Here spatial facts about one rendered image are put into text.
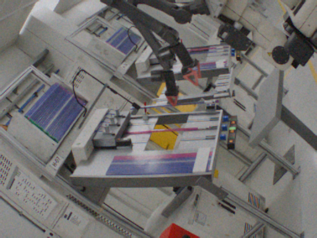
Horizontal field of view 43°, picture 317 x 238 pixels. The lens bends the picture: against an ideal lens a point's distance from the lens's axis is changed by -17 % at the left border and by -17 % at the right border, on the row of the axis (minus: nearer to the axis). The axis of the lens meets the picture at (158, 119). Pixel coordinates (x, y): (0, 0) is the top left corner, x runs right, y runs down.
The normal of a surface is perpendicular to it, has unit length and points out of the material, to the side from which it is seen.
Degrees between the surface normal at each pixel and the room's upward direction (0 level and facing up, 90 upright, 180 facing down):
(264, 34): 90
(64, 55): 90
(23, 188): 88
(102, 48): 90
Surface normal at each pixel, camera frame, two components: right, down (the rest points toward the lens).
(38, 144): -0.19, 0.43
